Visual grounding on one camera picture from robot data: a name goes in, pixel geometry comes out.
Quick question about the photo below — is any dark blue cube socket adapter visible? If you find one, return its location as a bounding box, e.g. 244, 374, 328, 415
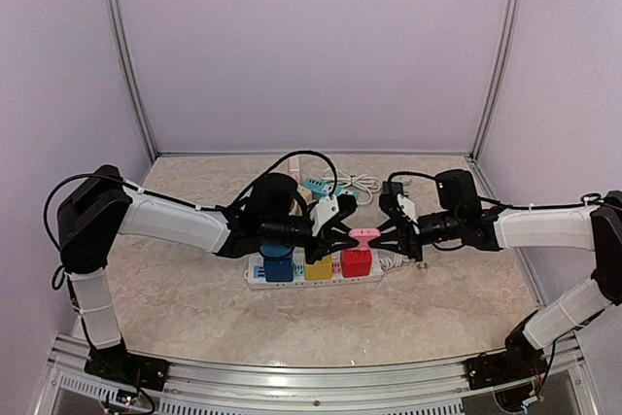
263, 259, 294, 283

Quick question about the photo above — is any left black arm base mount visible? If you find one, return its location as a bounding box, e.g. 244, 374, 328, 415
85, 339, 171, 392

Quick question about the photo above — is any left aluminium corner post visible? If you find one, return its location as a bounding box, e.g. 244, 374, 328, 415
105, 0, 159, 162

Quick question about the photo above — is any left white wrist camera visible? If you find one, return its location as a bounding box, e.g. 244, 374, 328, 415
309, 194, 358, 236

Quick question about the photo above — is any yellow cube socket adapter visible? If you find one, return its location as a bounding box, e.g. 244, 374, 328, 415
303, 255, 333, 282

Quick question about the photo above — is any aluminium front frame rail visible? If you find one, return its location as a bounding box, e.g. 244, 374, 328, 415
31, 334, 601, 414

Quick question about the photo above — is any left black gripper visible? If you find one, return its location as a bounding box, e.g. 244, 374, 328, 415
262, 216, 360, 265

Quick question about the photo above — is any right aluminium corner post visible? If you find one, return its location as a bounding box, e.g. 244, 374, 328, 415
467, 0, 529, 158

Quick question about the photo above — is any white multicolour power strip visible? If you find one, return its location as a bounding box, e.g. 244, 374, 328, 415
243, 252, 432, 292

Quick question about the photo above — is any aluminium corner post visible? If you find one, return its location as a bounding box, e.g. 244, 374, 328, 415
467, 0, 529, 158
105, 0, 159, 162

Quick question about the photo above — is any light blue adapter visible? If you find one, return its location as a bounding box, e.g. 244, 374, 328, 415
259, 242, 294, 261

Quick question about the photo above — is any pink plug adapter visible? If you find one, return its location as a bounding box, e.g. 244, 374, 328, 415
348, 228, 381, 251

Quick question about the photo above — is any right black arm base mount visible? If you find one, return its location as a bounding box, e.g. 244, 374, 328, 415
464, 329, 548, 390

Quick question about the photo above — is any teal power strip with cord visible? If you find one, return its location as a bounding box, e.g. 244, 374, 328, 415
302, 169, 382, 206

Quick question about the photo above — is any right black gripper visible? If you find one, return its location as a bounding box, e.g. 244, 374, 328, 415
367, 209, 463, 261

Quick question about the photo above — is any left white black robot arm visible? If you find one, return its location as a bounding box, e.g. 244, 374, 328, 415
43, 164, 358, 381

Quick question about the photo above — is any dark green cube adapter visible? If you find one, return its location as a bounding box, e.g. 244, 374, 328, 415
381, 178, 412, 196

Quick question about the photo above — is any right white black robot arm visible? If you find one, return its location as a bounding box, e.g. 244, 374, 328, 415
368, 169, 621, 380

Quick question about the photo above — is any red cube socket adapter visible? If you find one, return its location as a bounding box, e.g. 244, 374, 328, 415
340, 250, 373, 278

